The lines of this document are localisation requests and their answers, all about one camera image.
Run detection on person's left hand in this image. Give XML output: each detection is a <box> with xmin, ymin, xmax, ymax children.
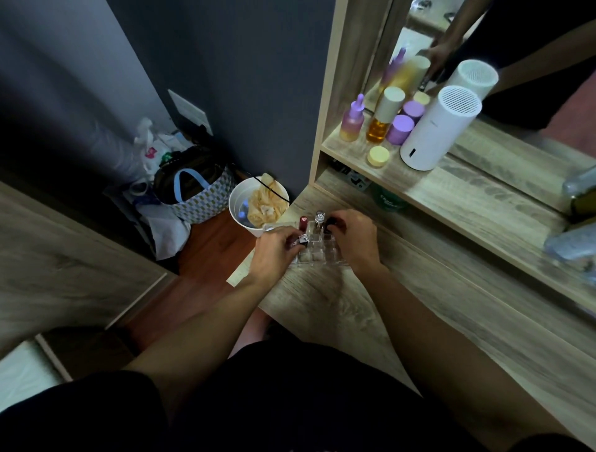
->
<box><xmin>253</xmin><ymin>226</ymin><xmax>307</xmax><ymax>287</ymax></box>

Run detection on person's right hand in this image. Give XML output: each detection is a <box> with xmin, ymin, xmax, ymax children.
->
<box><xmin>325</xmin><ymin>210</ymin><xmax>390</xmax><ymax>276</ymax></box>

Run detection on person's left forearm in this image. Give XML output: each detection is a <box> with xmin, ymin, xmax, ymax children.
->
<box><xmin>122</xmin><ymin>272</ymin><xmax>280</xmax><ymax>410</ymax></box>

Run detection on person's right forearm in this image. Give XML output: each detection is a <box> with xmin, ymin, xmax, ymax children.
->
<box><xmin>359</xmin><ymin>263</ymin><xmax>578</xmax><ymax>452</ymax></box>

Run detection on clear acrylic lipstick organizer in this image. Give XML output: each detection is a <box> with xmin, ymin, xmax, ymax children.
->
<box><xmin>264</xmin><ymin>222</ymin><xmax>351</xmax><ymax>269</ymax></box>

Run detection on crumpled yellow tissue waste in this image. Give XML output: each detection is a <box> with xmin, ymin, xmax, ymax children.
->
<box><xmin>246</xmin><ymin>173</ymin><xmax>288</xmax><ymax>229</ymax></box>

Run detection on power socket strip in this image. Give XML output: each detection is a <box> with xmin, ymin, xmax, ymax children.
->
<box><xmin>330</xmin><ymin>159</ymin><xmax>372</xmax><ymax>192</ymax></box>

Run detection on green bottle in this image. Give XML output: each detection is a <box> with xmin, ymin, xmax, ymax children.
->
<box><xmin>372</xmin><ymin>184</ymin><xmax>410</xmax><ymax>213</ymax></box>

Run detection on white waste bin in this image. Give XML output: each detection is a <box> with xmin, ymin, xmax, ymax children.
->
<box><xmin>228</xmin><ymin>176</ymin><xmax>291</xmax><ymax>238</ymax></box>

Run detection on person's leg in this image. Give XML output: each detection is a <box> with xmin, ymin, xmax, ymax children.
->
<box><xmin>227</xmin><ymin>308</ymin><xmax>272</xmax><ymax>359</ymax></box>

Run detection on purple dropper bottle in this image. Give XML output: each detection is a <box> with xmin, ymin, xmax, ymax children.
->
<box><xmin>339</xmin><ymin>93</ymin><xmax>366</xmax><ymax>142</ymax></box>

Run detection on purple cosmetic jar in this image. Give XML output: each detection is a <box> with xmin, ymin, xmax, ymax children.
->
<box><xmin>386</xmin><ymin>114</ymin><xmax>415</xmax><ymax>146</ymax></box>

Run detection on amber bottle cream cap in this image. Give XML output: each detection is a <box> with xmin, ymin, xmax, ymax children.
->
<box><xmin>366</xmin><ymin>86</ymin><xmax>406</xmax><ymax>144</ymax></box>

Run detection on wooden vanity shelf unit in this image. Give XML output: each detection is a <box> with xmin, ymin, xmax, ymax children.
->
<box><xmin>309</xmin><ymin>0</ymin><xmax>596</xmax><ymax>318</ymax></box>

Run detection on white cylindrical humidifier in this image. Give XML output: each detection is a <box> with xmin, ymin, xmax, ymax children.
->
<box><xmin>400</xmin><ymin>85</ymin><xmax>483</xmax><ymax>171</ymax></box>

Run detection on person's black shorts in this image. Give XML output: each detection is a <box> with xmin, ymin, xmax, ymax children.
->
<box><xmin>0</xmin><ymin>323</ymin><xmax>583</xmax><ymax>452</ymax></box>

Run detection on white plastic bag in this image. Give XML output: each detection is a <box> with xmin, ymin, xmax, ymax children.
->
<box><xmin>103</xmin><ymin>117</ymin><xmax>192</xmax><ymax>261</ymax></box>

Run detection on clear spray bottle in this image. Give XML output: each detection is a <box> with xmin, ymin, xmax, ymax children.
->
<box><xmin>543</xmin><ymin>225</ymin><xmax>596</xmax><ymax>286</ymax></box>

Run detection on white mattress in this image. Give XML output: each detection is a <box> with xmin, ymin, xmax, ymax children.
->
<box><xmin>0</xmin><ymin>339</ymin><xmax>63</xmax><ymax>413</ymax></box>

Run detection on patterned tote bag blue handle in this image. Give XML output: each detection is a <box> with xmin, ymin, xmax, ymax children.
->
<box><xmin>154</xmin><ymin>164</ymin><xmax>236</xmax><ymax>225</ymax></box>

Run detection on white wall outlet plate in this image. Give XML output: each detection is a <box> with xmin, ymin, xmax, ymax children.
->
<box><xmin>167</xmin><ymin>89</ymin><xmax>214</xmax><ymax>137</ymax></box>

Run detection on wall mirror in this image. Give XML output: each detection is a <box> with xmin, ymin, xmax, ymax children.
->
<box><xmin>363</xmin><ymin>0</ymin><xmax>596</xmax><ymax>216</ymax></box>

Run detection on wooden bed frame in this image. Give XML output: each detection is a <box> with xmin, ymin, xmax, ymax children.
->
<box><xmin>0</xmin><ymin>181</ymin><xmax>178</xmax><ymax>360</ymax></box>

